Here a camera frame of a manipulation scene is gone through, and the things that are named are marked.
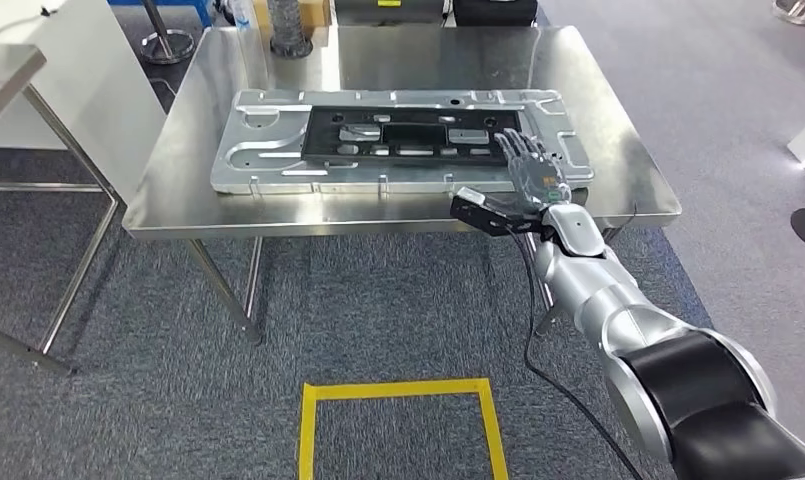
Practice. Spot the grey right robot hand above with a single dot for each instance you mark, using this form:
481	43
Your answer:
538	179

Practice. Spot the long black plastic part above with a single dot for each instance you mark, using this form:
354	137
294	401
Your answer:
415	136

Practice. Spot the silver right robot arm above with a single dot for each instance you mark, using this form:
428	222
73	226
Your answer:
640	318

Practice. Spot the stainless steel workbench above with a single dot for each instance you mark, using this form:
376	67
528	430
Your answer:
408	60

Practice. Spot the black case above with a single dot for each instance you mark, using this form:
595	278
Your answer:
389	13
495	12

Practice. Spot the stamped silver metal panel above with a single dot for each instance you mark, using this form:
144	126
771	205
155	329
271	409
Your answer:
269	166

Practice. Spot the cardboard box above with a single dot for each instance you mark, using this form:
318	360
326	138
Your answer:
319	12

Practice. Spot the chrome round base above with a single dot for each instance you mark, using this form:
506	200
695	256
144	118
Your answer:
799	10

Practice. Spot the yellow floor tape square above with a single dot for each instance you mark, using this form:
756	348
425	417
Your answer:
307	430

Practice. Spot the stainless steel side table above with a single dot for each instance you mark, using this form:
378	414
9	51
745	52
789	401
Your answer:
4	79

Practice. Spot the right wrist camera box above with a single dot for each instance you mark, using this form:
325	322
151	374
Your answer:
488	212

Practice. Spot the grey ribbed post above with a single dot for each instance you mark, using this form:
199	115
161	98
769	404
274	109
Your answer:
288	33

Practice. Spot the chrome stanchion post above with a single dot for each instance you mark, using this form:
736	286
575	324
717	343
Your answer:
170	50

